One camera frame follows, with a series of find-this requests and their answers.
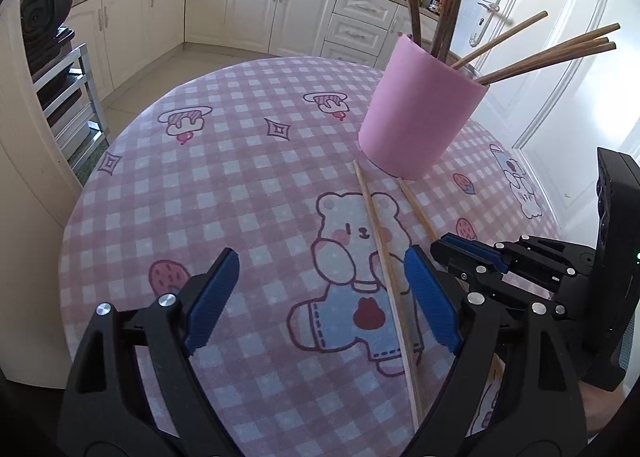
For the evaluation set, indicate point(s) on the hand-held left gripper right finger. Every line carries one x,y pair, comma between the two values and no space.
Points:
430,297

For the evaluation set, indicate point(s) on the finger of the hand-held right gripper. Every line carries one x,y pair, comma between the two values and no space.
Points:
475,269
540,252

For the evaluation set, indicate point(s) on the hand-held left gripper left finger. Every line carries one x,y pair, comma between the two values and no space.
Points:
210,302

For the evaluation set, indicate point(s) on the light wooden chopstick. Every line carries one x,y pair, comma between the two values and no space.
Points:
417,209
386,287

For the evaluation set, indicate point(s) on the pink cup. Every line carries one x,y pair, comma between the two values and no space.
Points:
415,112

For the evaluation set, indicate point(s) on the person's right forearm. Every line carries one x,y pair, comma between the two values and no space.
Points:
597,412

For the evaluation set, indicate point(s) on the white panelled door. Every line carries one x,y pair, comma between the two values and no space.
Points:
550,102

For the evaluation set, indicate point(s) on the metal storage rack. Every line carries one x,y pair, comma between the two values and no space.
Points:
90,102

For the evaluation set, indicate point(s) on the cream cabinet drawer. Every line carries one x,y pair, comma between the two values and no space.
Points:
347,56
365,7
357,34

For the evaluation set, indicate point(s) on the cream lower cabinets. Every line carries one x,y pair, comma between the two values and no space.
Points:
225,7

